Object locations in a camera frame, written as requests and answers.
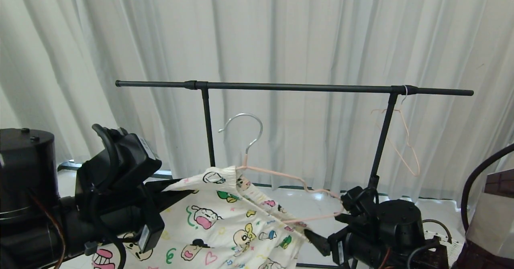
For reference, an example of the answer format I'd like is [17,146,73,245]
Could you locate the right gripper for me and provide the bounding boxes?
[327,221,386,269]

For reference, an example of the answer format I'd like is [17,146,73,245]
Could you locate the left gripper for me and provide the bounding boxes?
[60,184,165,258]

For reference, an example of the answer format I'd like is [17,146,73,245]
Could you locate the cream printed garment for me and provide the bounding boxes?
[92,165,310,269]

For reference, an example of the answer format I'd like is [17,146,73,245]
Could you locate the pink clothes hanger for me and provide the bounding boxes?
[370,85,421,177]
[218,113,347,224]

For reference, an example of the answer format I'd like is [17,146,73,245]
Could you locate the white laundry basket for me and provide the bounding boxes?
[422,229,462,257]

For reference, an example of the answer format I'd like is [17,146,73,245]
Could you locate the black clothes rack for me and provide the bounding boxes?
[115,80,474,269]

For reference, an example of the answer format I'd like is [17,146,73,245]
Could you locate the white curtain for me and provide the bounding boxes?
[0,0,514,205]

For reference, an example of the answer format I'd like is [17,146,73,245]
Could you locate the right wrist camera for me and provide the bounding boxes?
[341,186,379,223]

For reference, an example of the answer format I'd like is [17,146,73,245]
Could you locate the black cable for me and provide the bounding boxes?
[461,143,514,233]
[90,124,127,269]

